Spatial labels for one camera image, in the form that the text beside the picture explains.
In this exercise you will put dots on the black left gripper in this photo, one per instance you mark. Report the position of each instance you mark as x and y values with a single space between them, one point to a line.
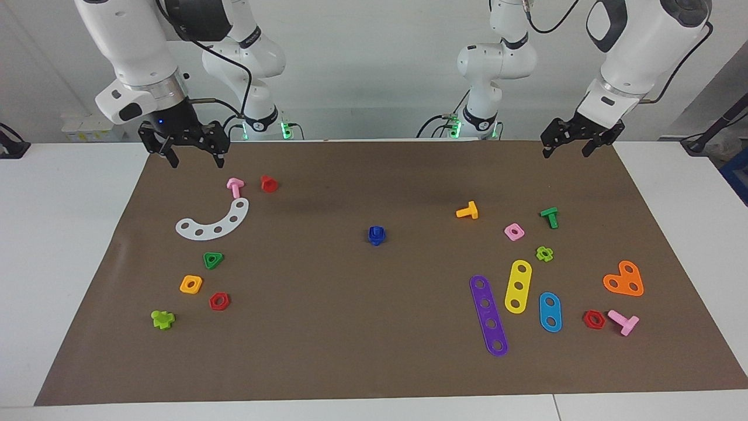
581 130

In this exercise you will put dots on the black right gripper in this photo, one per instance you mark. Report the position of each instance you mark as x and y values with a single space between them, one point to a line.
184 133

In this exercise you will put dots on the blue triangle-head plastic screw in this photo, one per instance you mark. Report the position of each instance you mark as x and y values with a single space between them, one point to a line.
377 242

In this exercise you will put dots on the pink plastic screw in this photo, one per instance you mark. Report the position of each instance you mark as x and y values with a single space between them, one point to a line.
626 324
235 187

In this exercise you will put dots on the dark green plastic screw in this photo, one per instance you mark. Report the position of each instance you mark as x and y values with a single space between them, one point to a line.
551 217

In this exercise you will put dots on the red hex-head plastic screw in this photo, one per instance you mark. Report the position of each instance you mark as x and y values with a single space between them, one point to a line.
269 183

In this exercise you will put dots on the pink square plastic nut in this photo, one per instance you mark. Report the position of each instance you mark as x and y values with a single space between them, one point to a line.
520 235

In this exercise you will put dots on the green triangular plastic nut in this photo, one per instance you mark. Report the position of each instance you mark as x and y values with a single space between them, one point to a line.
220 256

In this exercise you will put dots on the light green cross-shaped nut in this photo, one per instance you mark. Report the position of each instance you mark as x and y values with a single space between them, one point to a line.
549 255

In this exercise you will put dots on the orange-yellow plastic screw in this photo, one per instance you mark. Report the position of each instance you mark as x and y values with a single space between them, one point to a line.
471 210

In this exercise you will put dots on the orange square plastic nut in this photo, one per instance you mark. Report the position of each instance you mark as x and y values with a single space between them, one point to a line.
184 280

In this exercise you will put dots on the red hexagonal plastic nut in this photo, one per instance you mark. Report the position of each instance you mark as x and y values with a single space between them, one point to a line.
226 303
602 321

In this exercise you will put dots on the light green cross-head screw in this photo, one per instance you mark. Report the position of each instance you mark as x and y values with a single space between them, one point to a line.
162 320

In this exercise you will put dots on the white curved five-hole plate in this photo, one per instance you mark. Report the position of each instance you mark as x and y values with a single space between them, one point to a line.
208 232

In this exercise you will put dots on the white plastic box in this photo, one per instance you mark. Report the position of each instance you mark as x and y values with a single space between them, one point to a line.
82 130

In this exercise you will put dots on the yellow three-hole plastic strip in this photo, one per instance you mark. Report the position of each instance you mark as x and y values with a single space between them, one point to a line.
519 278

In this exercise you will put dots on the orange three-hole angled plate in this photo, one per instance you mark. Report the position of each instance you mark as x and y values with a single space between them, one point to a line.
623 279

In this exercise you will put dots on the black stand pole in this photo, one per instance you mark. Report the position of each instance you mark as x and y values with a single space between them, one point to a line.
710 131

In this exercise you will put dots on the blue two-hole plastic strip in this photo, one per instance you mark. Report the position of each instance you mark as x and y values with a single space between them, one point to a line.
550 312

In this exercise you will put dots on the blue plastic crate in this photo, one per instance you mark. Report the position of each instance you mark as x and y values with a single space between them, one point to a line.
737 175

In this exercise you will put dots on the black clamp device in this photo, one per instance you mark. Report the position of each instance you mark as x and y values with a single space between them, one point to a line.
14 151

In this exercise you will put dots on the purple four-hole plastic strip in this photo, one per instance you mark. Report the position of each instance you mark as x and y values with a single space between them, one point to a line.
488 313

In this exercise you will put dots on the brown paper table mat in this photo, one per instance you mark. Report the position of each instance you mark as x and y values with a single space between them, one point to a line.
350 321

